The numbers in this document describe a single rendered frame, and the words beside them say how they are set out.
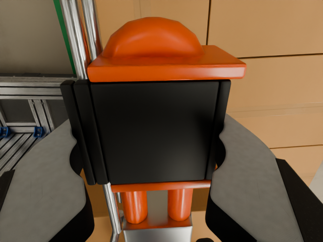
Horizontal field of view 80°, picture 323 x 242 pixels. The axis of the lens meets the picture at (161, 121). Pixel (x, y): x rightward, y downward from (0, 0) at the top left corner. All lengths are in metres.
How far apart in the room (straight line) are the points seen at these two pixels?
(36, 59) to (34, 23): 0.19
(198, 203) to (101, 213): 0.20
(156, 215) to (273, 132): 0.79
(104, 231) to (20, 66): 1.15
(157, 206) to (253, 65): 0.63
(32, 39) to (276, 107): 1.25
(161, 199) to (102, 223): 0.27
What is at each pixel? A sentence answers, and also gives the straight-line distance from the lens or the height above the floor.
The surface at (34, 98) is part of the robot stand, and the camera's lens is 1.20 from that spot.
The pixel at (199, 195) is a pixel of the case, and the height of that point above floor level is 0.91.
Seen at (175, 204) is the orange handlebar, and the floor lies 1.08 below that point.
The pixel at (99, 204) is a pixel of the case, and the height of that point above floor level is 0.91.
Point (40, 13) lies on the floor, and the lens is 1.31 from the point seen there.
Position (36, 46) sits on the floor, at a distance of 1.35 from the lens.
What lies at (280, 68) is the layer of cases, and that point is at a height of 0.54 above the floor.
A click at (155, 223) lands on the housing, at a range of 0.19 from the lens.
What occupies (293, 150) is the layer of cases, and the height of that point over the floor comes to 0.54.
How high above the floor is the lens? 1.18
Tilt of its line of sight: 59 degrees down
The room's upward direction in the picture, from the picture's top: 173 degrees clockwise
